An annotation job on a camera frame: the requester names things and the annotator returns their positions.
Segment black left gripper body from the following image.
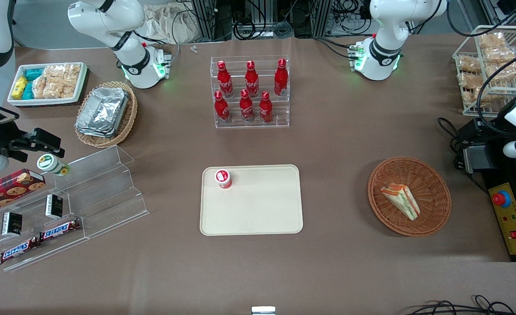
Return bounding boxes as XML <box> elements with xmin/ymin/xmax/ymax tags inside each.
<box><xmin>459</xmin><ymin>117</ymin><xmax>506</xmax><ymax>147</ymax></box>

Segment triangular sandwich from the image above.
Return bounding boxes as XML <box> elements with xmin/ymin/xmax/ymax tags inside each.
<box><xmin>380</xmin><ymin>183</ymin><xmax>421</xmax><ymax>221</ymax></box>

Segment white rectangular snack tray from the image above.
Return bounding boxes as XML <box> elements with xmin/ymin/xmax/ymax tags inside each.
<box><xmin>7</xmin><ymin>62</ymin><xmax>88</xmax><ymax>107</ymax></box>

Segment oval light wicker basket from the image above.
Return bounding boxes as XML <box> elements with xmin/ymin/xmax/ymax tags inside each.
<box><xmin>74</xmin><ymin>81</ymin><xmax>139</xmax><ymax>149</ymax></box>

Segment round brown wicker basket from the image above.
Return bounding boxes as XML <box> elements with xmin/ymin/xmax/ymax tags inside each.
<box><xmin>367</xmin><ymin>157</ymin><xmax>452</xmax><ymax>237</ymax></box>

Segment beige plastic tray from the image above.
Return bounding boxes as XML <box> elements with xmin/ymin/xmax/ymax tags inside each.
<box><xmin>200</xmin><ymin>164</ymin><xmax>304</xmax><ymax>236</ymax></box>

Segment green white drink cup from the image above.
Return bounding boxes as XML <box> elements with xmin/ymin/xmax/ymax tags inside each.
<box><xmin>37</xmin><ymin>154</ymin><xmax>71</xmax><ymax>177</ymax></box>

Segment fried snack bag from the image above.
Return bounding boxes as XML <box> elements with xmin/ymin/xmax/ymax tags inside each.
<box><xmin>457</xmin><ymin>56</ymin><xmax>482</xmax><ymax>73</ymax></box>
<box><xmin>483</xmin><ymin>46</ymin><xmax>516</xmax><ymax>65</ymax></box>
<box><xmin>485</xmin><ymin>61</ymin><xmax>516</xmax><ymax>83</ymax></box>
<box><xmin>479</xmin><ymin>32</ymin><xmax>507</xmax><ymax>49</ymax></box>
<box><xmin>458</xmin><ymin>72</ymin><xmax>485</xmax><ymax>90</ymax></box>
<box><xmin>464</xmin><ymin>87</ymin><xmax>491</xmax><ymax>108</ymax></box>

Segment clear rice cracker bag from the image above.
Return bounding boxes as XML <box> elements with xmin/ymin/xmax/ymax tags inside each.
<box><xmin>32</xmin><ymin>74</ymin><xmax>49</xmax><ymax>99</ymax></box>
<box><xmin>44</xmin><ymin>65</ymin><xmax>65</xmax><ymax>99</ymax></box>
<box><xmin>61</xmin><ymin>63</ymin><xmax>82</xmax><ymax>98</ymax></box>

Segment yellow snack packet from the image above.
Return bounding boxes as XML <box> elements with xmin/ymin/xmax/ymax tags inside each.
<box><xmin>12</xmin><ymin>76</ymin><xmax>28</xmax><ymax>99</ymax></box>

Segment small black box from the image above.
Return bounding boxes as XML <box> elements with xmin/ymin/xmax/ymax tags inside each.
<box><xmin>1</xmin><ymin>212</ymin><xmax>23</xmax><ymax>238</ymax></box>
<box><xmin>45</xmin><ymin>194</ymin><xmax>64</xmax><ymax>220</ymax></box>

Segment red tartan cookie box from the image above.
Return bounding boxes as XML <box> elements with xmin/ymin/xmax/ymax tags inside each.
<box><xmin>0</xmin><ymin>168</ymin><xmax>46</xmax><ymax>217</ymax></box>

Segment stack of foil trays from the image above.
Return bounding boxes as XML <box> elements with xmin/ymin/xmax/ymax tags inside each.
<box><xmin>75</xmin><ymin>87</ymin><xmax>130</xmax><ymax>139</ymax></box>

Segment red emergency stop button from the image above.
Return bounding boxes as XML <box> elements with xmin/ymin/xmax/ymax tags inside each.
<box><xmin>492</xmin><ymin>191</ymin><xmax>512</xmax><ymax>208</ymax></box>

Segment clear acrylic stepped stand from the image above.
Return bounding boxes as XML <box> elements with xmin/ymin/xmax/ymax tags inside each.
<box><xmin>0</xmin><ymin>182</ymin><xmax>91</xmax><ymax>272</ymax></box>
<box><xmin>53</xmin><ymin>145</ymin><xmax>150</xmax><ymax>239</ymax></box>

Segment Snickers chocolate bar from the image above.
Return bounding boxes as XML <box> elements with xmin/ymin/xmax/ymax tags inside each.
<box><xmin>39</xmin><ymin>218</ymin><xmax>82</xmax><ymax>242</ymax></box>
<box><xmin>0</xmin><ymin>237</ymin><xmax>40</xmax><ymax>265</ymax></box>

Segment black yellow control box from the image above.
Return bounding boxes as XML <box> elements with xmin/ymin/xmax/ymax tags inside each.
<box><xmin>481</xmin><ymin>131</ymin><xmax>516</xmax><ymax>263</ymax></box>

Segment beige cloth bag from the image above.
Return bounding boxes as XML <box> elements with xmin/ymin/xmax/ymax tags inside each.
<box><xmin>143</xmin><ymin>3</ymin><xmax>200</xmax><ymax>45</ymax></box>

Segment red cola bottle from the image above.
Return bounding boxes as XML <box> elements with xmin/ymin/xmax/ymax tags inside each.
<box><xmin>214</xmin><ymin>91</ymin><xmax>231</xmax><ymax>123</ymax></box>
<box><xmin>245</xmin><ymin>60</ymin><xmax>260</xmax><ymax>98</ymax></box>
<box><xmin>258</xmin><ymin>91</ymin><xmax>273</xmax><ymax>124</ymax></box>
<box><xmin>274</xmin><ymin>58</ymin><xmax>289</xmax><ymax>97</ymax></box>
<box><xmin>216</xmin><ymin>60</ymin><xmax>234</xmax><ymax>98</ymax></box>
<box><xmin>239</xmin><ymin>89</ymin><xmax>255</xmax><ymax>123</ymax></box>

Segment clear acrylic bottle rack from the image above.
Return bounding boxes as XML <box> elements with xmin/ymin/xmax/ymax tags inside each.
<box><xmin>210</xmin><ymin>56</ymin><xmax>290</xmax><ymax>129</ymax></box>

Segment white wire rack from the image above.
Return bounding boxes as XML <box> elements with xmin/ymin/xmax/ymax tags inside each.
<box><xmin>453</xmin><ymin>25</ymin><xmax>516</xmax><ymax>117</ymax></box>

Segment black table cable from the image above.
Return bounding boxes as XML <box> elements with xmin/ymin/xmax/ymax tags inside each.
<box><xmin>437</xmin><ymin>117</ymin><xmax>467</xmax><ymax>172</ymax></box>

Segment black floor cables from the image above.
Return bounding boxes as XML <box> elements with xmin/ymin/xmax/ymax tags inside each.
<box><xmin>409</xmin><ymin>295</ymin><xmax>516</xmax><ymax>315</ymax></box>

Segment aluminium frame rack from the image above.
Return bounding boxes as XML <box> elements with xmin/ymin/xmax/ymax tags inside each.
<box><xmin>191</xmin><ymin>0</ymin><xmax>233</xmax><ymax>43</ymax></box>

